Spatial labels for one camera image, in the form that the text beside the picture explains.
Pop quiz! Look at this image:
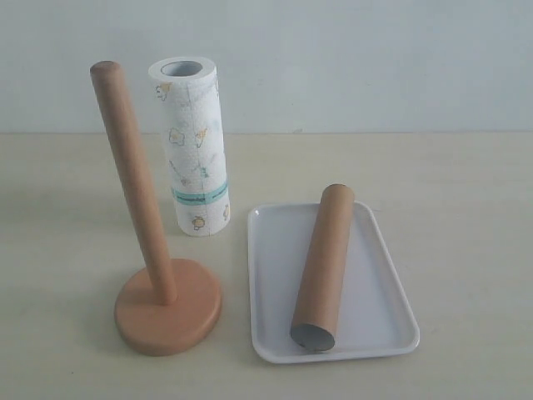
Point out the white printed paper towel roll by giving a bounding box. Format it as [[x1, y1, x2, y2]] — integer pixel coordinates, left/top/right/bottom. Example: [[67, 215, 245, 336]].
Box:
[[148, 57, 231, 237]]

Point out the brown cardboard tube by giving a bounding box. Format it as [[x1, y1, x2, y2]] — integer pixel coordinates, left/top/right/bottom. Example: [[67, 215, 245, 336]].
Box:
[[290, 183, 355, 352]]

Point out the white rectangular plastic tray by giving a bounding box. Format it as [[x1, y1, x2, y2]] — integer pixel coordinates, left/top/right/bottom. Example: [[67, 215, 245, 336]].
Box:
[[247, 202, 420, 364]]

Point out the wooden paper towel holder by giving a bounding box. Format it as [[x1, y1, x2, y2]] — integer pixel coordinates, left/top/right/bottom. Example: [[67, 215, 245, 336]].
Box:
[[90, 61, 222, 357]]

